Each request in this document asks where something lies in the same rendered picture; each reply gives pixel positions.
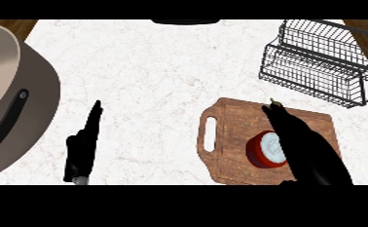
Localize black pot handle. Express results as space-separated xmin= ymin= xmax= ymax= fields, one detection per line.
xmin=0 ymin=88 xmax=30 ymax=143

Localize black wire tiered basket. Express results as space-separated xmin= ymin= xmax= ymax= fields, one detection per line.
xmin=257 ymin=19 xmax=368 ymax=109

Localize red can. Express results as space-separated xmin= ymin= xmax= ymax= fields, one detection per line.
xmin=246 ymin=131 xmax=290 ymax=170

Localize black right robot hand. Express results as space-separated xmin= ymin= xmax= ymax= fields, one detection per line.
xmin=260 ymin=102 xmax=355 ymax=186

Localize brown wooden cutting board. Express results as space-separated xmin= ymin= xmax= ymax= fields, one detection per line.
xmin=195 ymin=96 xmax=342 ymax=186

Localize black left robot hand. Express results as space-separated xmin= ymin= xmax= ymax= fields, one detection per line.
xmin=62 ymin=99 xmax=105 ymax=183

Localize large grey pot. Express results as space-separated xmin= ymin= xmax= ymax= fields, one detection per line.
xmin=0 ymin=25 xmax=62 ymax=172

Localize black rounded appliance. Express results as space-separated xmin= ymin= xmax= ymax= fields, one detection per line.
xmin=151 ymin=19 xmax=222 ymax=26

